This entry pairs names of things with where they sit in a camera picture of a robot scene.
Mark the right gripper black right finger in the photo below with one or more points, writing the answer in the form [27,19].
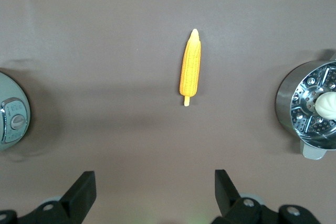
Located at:
[227,195]

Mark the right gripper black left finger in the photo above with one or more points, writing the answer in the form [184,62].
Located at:
[78,195]

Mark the yellow toy corn cob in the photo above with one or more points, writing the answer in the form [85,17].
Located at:
[190,72]

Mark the steel steamer pot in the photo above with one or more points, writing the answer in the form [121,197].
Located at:
[286,98]

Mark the steel electric pot grey base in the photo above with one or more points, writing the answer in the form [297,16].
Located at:
[10,90]

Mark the perforated steel steamer basket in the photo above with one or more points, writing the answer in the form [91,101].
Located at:
[304,127]

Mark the white steamed bun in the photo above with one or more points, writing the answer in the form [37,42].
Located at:
[326,106]

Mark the brown table cloth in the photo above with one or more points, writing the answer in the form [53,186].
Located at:
[105,51]

